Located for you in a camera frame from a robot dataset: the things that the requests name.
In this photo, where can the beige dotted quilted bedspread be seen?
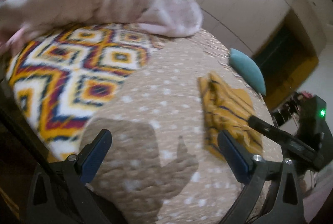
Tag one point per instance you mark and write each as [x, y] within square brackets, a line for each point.
[158, 170]

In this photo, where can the mustard yellow striped sweater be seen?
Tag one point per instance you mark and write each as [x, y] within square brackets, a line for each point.
[225, 108]

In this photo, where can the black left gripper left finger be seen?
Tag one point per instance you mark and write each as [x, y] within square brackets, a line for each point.
[58, 192]

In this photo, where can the colourful zigzag patterned blanket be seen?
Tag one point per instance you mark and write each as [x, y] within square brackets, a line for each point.
[61, 79]

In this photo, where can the teal cushion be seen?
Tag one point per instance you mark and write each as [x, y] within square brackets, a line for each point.
[248, 70]

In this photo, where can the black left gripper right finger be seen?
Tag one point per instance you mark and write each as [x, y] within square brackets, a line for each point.
[283, 203]

